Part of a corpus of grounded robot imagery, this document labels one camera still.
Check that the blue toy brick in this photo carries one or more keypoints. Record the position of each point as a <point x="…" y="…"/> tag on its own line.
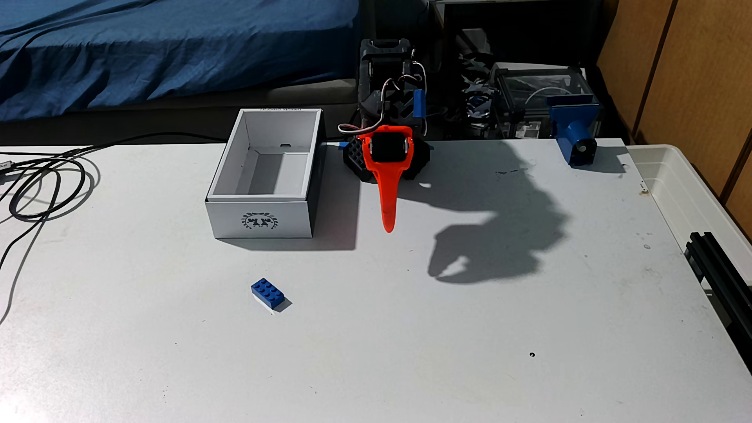
<point x="267" y="292"/>

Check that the brown wooden wardrobe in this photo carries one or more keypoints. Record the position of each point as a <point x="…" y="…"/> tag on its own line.
<point x="693" y="76"/>

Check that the blue printed holder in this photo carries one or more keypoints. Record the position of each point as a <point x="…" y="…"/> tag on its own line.
<point x="573" y="126"/>

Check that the blue bed sheet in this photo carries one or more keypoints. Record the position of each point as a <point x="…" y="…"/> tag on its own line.
<point x="147" y="47"/>

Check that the white cardboard box with emblem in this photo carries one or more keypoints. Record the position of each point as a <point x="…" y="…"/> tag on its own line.
<point x="258" y="220"/>

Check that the black aluminium rail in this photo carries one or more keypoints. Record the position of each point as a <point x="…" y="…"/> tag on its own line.
<point x="722" y="276"/>

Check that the white plastic bin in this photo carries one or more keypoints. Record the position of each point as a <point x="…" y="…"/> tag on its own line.
<point x="675" y="182"/>

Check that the clear-walled 3D printer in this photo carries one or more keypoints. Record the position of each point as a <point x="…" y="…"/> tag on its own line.
<point x="529" y="88"/>

